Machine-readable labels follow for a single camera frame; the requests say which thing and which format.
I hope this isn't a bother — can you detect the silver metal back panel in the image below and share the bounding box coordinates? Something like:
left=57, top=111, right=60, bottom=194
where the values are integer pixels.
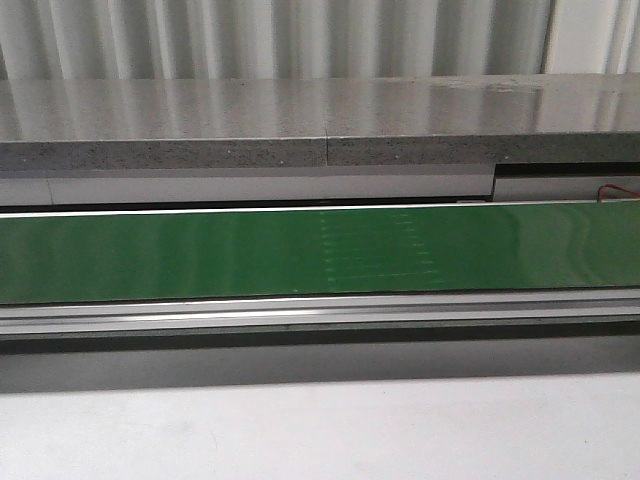
left=1, top=162, right=639, bottom=207

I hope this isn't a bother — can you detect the green conveyor belt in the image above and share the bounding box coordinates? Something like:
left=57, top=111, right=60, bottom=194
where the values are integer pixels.
left=1, top=201, right=639, bottom=305

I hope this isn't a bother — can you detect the grey stone slab shelf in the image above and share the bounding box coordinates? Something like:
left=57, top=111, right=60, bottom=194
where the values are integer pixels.
left=1, top=74, right=639, bottom=174

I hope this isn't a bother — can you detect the white pleated curtain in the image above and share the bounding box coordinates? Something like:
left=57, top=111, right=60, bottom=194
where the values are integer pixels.
left=1, top=1, right=639, bottom=80

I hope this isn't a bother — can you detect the aluminium conveyor front rail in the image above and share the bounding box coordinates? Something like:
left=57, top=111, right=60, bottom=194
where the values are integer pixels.
left=1, top=288, right=639, bottom=340

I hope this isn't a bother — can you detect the red orange wire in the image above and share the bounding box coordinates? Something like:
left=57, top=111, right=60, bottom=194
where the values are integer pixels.
left=596, top=183, right=640, bottom=203

